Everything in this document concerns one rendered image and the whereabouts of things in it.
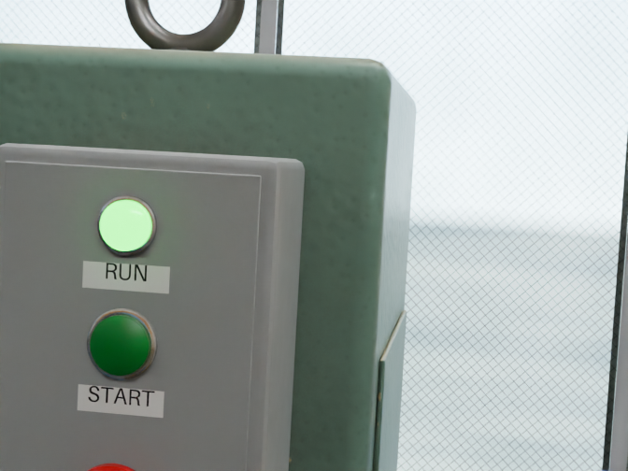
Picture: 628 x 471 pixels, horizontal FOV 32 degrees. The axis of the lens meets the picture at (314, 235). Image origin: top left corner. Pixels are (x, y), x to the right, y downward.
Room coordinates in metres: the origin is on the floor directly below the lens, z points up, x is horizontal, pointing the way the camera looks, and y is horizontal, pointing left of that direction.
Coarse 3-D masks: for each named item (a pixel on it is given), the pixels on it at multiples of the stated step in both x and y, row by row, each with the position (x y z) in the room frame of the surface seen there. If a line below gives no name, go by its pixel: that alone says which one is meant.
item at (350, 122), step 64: (0, 64) 0.44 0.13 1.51; (64, 64) 0.44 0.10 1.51; (128, 64) 0.43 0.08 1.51; (192, 64) 0.43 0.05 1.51; (256, 64) 0.43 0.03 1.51; (320, 64) 0.43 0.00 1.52; (0, 128) 0.44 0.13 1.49; (64, 128) 0.44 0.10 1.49; (128, 128) 0.43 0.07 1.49; (192, 128) 0.43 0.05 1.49; (256, 128) 0.43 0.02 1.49; (320, 128) 0.42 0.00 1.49; (384, 128) 0.42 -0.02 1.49; (320, 192) 0.42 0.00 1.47; (384, 192) 0.43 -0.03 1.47; (320, 256) 0.42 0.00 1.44; (384, 256) 0.44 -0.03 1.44; (320, 320) 0.42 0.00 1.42; (384, 320) 0.47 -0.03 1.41; (320, 384) 0.42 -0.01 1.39; (384, 384) 0.45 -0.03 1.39; (320, 448) 0.42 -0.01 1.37; (384, 448) 0.48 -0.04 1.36
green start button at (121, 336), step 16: (96, 320) 0.37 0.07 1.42; (112, 320) 0.37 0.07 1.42; (128, 320) 0.36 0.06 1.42; (144, 320) 0.37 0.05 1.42; (96, 336) 0.37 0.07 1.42; (112, 336) 0.36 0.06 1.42; (128, 336) 0.36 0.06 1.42; (144, 336) 0.36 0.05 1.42; (96, 352) 0.37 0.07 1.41; (112, 352) 0.36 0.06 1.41; (128, 352) 0.36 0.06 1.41; (144, 352) 0.36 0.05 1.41; (112, 368) 0.36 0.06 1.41; (128, 368) 0.36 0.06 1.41; (144, 368) 0.37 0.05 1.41
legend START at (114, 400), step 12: (84, 396) 0.37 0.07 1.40; (96, 396) 0.37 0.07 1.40; (108, 396) 0.37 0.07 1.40; (120, 396) 0.37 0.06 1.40; (132, 396) 0.37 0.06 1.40; (144, 396) 0.37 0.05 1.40; (156, 396) 0.37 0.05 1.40; (84, 408) 0.37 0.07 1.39; (96, 408) 0.37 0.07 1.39; (108, 408) 0.37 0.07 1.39; (120, 408) 0.37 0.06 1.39; (132, 408) 0.37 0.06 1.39; (144, 408) 0.37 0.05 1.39; (156, 408) 0.37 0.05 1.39
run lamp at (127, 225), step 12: (108, 204) 0.37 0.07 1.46; (120, 204) 0.37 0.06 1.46; (132, 204) 0.36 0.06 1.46; (144, 204) 0.37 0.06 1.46; (108, 216) 0.36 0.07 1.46; (120, 216) 0.36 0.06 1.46; (132, 216) 0.36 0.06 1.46; (144, 216) 0.36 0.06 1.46; (108, 228) 0.36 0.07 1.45; (120, 228) 0.36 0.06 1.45; (132, 228) 0.36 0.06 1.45; (144, 228) 0.36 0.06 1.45; (156, 228) 0.37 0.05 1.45; (108, 240) 0.37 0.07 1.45; (120, 240) 0.36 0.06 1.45; (132, 240) 0.36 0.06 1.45; (144, 240) 0.36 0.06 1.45; (120, 252) 0.37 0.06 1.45; (132, 252) 0.37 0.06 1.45
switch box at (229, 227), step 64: (0, 192) 0.38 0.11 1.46; (64, 192) 0.37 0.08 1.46; (128, 192) 0.37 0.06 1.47; (192, 192) 0.37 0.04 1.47; (256, 192) 0.36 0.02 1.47; (0, 256) 0.38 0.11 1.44; (64, 256) 0.37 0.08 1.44; (128, 256) 0.37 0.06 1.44; (192, 256) 0.37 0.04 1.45; (256, 256) 0.36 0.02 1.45; (0, 320) 0.38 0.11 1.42; (64, 320) 0.37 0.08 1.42; (192, 320) 0.37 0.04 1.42; (256, 320) 0.37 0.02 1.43; (0, 384) 0.38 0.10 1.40; (64, 384) 0.37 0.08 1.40; (128, 384) 0.37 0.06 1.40; (192, 384) 0.37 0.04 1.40; (256, 384) 0.37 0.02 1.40; (0, 448) 0.38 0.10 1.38; (64, 448) 0.37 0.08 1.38; (128, 448) 0.37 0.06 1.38; (192, 448) 0.37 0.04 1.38; (256, 448) 0.37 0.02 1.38
